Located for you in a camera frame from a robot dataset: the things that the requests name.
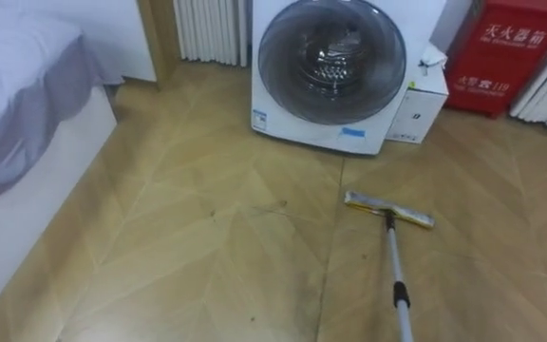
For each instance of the red fire extinguisher cabinet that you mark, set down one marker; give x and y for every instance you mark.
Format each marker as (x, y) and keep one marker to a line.
(501, 57)

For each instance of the crumpled white cloth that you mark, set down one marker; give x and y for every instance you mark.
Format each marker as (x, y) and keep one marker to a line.
(432, 57)

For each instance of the mop with silver pole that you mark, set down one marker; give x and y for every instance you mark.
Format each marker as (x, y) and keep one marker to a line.
(398, 278)

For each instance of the bed with grey sheet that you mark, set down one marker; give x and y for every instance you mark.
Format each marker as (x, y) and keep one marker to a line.
(22, 119)

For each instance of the white cardboard box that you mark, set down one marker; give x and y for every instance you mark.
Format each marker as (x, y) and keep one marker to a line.
(420, 111)

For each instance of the white front-load washing machine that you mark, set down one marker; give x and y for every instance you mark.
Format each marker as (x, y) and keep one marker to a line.
(302, 123)

